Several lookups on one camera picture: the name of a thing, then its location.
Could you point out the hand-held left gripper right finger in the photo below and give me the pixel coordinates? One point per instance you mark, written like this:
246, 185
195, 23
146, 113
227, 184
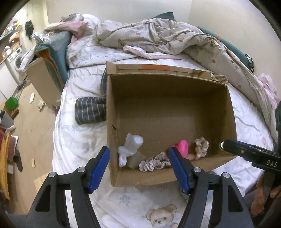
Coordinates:
179, 171

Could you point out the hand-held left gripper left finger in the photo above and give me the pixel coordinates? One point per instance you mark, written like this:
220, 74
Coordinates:
98, 171

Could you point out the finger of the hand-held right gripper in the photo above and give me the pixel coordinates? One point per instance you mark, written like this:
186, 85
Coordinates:
239, 150

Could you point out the pink rubber duck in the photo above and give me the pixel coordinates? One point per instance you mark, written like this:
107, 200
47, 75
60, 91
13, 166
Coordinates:
182, 148

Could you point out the mauve lace scrunchie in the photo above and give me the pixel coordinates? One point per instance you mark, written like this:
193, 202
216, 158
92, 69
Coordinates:
151, 163

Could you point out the cream lace scrunchie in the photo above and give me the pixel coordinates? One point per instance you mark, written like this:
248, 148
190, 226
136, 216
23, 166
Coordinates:
202, 146

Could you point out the white sock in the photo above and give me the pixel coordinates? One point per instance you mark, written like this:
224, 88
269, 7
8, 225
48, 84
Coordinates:
131, 144

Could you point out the brown cardboard box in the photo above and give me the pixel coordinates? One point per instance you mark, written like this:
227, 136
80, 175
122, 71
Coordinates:
162, 109

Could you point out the person's right hand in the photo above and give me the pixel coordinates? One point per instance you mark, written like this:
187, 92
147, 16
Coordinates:
258, 201

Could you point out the white floral bed sheet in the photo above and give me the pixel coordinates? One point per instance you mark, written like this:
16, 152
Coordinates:
74, 136

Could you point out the grey striped garment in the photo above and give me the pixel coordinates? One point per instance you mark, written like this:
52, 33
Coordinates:
90, 109

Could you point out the small white packet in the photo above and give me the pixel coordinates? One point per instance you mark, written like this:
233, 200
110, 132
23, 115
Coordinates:
33, 163

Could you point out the light pink garment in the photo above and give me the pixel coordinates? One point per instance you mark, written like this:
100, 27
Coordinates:
267, 87

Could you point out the dark slipper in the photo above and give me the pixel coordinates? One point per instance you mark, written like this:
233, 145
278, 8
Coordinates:
18, 160

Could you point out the crumpled tissue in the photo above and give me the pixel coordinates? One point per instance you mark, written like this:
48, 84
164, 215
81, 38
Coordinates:
41, 105

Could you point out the yellow wooden chair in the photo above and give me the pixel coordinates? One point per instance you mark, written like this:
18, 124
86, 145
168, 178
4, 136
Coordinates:
6, 157

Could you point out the white paper scrap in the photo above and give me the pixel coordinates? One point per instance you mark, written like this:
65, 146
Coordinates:
32, 97

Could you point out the teal pillow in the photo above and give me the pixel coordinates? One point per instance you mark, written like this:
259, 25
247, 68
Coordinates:
163, 16
230, 48

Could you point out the beige bedside cabinet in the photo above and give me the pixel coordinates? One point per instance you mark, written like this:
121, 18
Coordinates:
44, 81

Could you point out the grey bin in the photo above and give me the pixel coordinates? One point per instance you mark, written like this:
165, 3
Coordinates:
5, 119

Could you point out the green bucket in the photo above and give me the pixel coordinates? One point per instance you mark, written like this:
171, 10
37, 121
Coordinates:
11, 103

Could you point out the teal padded headboard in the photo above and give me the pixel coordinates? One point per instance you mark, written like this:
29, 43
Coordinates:
59, 54

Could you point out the pink-edged white cloth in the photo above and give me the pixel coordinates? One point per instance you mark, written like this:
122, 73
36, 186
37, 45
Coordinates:
142, 52

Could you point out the beige patterned quilt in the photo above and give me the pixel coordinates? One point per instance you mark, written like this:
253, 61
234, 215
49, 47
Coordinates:
175, 37

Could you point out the pile of plastic bags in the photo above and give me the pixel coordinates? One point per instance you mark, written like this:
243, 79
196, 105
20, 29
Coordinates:
28, 57

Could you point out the white washing machine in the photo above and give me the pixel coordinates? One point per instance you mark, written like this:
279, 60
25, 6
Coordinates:
15, 61

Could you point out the pink and white garment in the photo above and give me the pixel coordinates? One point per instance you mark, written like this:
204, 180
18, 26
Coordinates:
70, 24

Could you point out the dark hanging garment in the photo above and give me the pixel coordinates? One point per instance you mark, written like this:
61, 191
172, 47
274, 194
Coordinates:
28, 27

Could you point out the cluttered wall shelves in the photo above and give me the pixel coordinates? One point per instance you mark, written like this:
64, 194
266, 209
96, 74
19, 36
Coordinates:
11, 28

